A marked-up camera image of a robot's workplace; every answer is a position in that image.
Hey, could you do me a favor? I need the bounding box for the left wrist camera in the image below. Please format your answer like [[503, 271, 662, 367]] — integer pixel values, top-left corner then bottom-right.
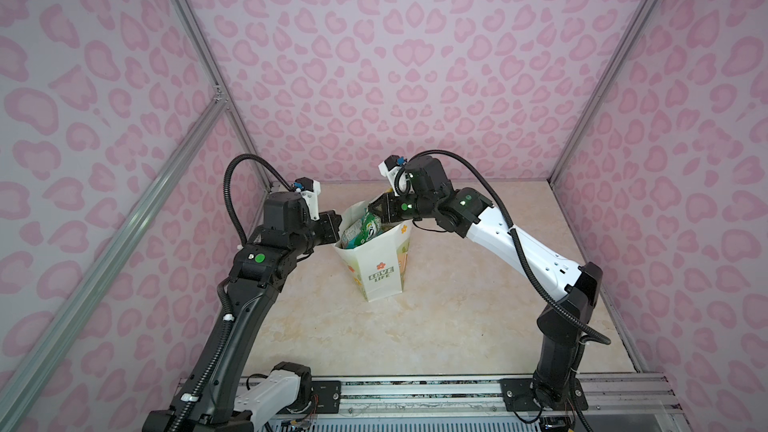
[[294, 177, 321, 221]]

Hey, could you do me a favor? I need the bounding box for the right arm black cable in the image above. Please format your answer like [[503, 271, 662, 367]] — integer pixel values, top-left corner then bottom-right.
[[392, 149, 612, 346]]

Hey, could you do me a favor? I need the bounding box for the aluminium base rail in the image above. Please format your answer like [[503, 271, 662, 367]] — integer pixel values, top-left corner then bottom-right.
[[173, 374, 691, 432]]

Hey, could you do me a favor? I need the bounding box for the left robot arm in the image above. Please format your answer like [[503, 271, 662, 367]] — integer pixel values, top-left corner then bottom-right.
[[143, 186, 341, 431]]

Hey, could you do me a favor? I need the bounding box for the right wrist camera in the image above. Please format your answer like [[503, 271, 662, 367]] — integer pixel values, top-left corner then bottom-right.
[[379, 155, 411, 196]]

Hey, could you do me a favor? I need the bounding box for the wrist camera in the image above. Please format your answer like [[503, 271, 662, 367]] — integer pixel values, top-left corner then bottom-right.
[[379, 155, 411, 196], [294, 177, 321, 221]]

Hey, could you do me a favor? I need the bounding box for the green white snack bag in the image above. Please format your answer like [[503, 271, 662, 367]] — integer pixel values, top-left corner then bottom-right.
[[340, 212, 388, 250]]

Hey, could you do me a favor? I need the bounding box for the white paper bag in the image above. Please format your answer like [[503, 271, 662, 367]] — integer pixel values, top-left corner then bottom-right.
[[334, 201, 414, 302]]

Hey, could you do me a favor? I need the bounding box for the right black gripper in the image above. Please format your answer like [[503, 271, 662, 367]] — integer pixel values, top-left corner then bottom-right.
[[364, 190, 439, 222]]

